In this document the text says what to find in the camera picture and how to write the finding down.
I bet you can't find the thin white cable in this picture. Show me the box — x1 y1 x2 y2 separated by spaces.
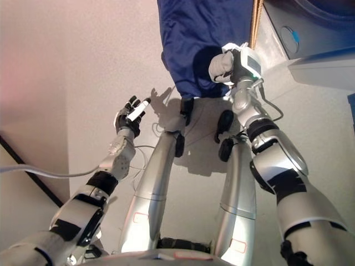
130 120 163 192

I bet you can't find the dark blue garment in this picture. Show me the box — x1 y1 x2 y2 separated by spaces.
156 0 255 99

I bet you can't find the grey thick cable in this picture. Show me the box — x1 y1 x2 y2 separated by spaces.
0 164 101 178

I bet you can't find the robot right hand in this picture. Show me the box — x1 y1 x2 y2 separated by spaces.
221 42 263 85

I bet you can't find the grey front-load washing machine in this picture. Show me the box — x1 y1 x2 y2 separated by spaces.
256 0 355 60

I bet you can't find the black robot foot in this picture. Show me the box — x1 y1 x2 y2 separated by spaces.
179 98 195 127
214 109 235 144

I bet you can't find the silver robot right leg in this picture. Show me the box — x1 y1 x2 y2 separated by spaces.
214 132 257 259

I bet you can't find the cardboard box basket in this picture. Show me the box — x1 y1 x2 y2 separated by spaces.
249 0 265 50

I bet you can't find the black robot left foot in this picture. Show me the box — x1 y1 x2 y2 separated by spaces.
179 98 195 127

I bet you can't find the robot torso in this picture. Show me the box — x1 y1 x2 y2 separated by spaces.
83 247 232 266

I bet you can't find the white appliance cabinet surround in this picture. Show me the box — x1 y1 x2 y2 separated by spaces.
287 46 355 93

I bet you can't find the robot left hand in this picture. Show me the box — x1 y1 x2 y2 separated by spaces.
114 95 152 139

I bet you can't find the black robot right foot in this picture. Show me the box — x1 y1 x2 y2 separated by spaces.
214 109 235 144

